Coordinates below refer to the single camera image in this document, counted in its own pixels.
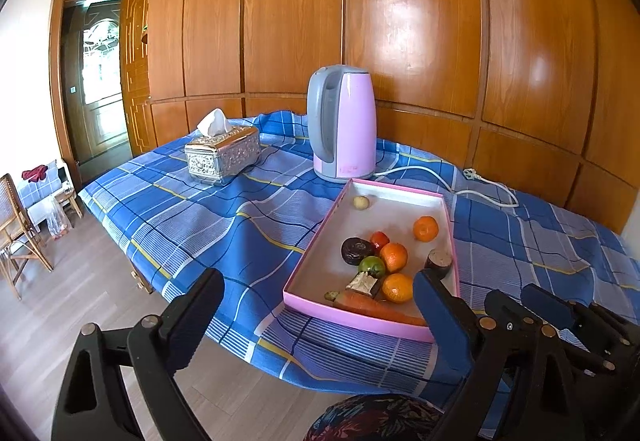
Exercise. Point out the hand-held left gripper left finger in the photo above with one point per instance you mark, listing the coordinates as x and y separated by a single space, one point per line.
195 311

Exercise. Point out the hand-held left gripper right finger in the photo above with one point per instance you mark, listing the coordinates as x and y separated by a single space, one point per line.
440 311

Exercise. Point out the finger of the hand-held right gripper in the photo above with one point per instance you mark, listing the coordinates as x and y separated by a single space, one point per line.
547 302
505 306

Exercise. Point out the orange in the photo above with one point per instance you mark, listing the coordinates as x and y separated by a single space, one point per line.
398 287
394 256

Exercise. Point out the carrot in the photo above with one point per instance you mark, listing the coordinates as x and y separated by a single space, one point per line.
380 308

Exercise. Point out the green round fruit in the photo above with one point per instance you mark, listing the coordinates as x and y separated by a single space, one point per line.
372 265

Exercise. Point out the small tangerine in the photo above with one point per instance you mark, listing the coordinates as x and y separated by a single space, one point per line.
425 228

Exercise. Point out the red tomato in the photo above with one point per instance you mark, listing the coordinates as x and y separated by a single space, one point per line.
380 239

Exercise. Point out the dark halved passion fruit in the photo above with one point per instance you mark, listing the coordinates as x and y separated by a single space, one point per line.
356 251

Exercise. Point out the pink shallow box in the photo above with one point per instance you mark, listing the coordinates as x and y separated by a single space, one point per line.
340 231

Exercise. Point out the small beige round fruit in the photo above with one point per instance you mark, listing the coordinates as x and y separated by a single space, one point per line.
361 202

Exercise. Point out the blue plaid tablecloth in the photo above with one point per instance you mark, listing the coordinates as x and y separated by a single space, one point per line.
200 231

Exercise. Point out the person's floral clothing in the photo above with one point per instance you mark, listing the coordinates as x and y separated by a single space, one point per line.
370 418

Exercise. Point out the silver embossed tissue box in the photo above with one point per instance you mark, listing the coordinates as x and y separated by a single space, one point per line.
225 156

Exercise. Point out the grey kettle base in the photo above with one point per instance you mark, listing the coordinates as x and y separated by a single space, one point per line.
345 177

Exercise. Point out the clear plastic bag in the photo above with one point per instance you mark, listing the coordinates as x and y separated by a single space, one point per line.
57 221

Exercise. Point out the white tissue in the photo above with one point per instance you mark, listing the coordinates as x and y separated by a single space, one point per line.
212 123

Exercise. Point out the chair with blue plaid cover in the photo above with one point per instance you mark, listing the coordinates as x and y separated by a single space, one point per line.
45 188

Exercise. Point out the dark red cloth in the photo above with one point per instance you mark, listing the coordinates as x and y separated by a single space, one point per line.
36 173

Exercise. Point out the pink electric kettle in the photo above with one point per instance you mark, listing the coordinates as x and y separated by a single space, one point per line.
350 121

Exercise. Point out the rattan chair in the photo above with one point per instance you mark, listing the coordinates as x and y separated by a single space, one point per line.
10 211

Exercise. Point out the carved wooden door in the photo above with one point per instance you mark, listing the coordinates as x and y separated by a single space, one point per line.
135 71

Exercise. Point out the glass panel door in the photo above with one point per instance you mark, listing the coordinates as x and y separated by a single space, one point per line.
100 71

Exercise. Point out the wooden wardrobe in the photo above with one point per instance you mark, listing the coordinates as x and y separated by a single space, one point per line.
425 21

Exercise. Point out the wooden table frame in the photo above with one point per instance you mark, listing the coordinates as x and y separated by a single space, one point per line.
141 282

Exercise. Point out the wooden door frame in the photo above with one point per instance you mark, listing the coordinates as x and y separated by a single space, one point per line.
56 71

